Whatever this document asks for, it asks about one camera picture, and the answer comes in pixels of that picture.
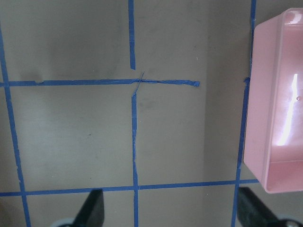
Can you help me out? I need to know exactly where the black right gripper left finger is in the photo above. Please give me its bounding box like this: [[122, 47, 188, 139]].
[[71, 189, 105, 227]]

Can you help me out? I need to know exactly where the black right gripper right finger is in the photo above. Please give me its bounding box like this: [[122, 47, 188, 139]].
[[237, 186, 303, 227]]

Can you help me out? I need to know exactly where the pink plastic bin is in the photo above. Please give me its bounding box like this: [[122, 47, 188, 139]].
[[243, 8, 303, 193]]

